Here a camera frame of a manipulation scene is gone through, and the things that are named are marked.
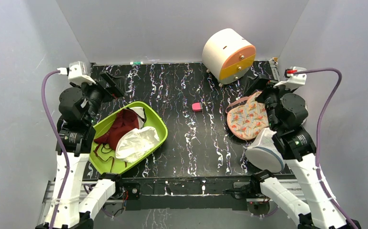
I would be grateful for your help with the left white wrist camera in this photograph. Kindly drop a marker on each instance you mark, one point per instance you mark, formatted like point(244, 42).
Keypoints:
point(77, 73)

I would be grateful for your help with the dark red garment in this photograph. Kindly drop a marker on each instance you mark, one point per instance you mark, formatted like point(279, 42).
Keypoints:
point(125, 121)

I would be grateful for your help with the floral mesh laundry pouch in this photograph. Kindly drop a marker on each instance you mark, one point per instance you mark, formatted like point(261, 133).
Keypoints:
point(246, 118)

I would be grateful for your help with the round white drawer cabinet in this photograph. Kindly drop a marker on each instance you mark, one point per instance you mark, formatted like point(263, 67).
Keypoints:
point(228, 56)

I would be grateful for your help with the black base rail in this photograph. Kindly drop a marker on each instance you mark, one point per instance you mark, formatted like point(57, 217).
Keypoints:
point(232, 192)

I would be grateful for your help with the pink eraser block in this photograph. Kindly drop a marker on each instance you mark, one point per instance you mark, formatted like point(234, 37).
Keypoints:
point(197, 107)

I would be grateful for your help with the white garment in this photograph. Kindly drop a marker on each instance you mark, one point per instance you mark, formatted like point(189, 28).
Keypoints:
point(138, 142)

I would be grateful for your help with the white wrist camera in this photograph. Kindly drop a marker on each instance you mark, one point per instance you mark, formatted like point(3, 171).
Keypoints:
point(77, 73)
point(294, 79)

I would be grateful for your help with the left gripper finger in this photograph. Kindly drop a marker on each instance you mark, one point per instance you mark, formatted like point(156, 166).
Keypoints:
point(111, 79)
point(114, 92)

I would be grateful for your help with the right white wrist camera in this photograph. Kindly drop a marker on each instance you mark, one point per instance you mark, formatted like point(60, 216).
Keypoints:
point(294, 79)

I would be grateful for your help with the white mesh laundry bag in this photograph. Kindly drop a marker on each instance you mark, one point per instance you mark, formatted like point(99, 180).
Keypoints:
point(263, 154)

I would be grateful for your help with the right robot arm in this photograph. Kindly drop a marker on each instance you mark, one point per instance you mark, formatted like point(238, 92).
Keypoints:
point(286, 112)

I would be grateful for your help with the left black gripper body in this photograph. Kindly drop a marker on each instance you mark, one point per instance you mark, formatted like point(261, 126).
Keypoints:
point(96, 95)

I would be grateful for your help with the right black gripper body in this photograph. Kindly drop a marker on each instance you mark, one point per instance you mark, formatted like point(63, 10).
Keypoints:
point(260, 87)

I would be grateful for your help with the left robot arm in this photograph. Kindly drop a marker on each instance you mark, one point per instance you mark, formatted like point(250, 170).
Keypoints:
point(74, 131)

